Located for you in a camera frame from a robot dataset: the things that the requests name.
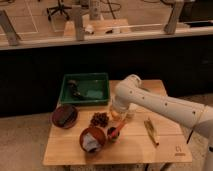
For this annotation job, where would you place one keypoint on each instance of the brown bowl with dark block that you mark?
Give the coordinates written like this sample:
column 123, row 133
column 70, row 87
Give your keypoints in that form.
column 65, row 116

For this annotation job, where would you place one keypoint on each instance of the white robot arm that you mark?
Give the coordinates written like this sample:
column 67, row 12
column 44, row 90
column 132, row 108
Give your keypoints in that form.
column 198, row 117

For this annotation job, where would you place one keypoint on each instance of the brown bowl with grey cloth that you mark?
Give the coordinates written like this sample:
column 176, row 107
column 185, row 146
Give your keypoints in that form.
column 92, row 139

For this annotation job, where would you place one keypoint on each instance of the red handled utensil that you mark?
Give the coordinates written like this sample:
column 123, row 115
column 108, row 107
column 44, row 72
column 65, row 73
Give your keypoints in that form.
column 117, row 130

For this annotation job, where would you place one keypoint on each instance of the bunch of dark grapes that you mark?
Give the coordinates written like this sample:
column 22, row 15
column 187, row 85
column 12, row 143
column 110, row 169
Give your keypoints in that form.
column 99, row 119

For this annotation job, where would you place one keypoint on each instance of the dark object in bin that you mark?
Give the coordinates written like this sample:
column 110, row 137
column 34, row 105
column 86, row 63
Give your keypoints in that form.
column 74, row 89

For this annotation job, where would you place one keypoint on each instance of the black office chair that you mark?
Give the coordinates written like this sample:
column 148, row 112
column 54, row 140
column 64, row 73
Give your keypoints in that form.
column 61, row 8

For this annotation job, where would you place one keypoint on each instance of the yellow banana shaped object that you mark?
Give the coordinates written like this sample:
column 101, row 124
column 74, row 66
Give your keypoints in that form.
column 151, row 131

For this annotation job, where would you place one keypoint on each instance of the green plastic bin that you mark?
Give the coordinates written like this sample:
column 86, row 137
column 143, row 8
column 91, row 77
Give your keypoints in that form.
column 94, row 87

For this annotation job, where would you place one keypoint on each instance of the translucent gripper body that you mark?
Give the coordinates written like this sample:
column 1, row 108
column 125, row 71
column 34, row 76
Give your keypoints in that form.
column 117, row 116

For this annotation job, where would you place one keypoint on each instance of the white cylindrical container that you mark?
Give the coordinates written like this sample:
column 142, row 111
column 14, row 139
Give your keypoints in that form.
column 131, row 110

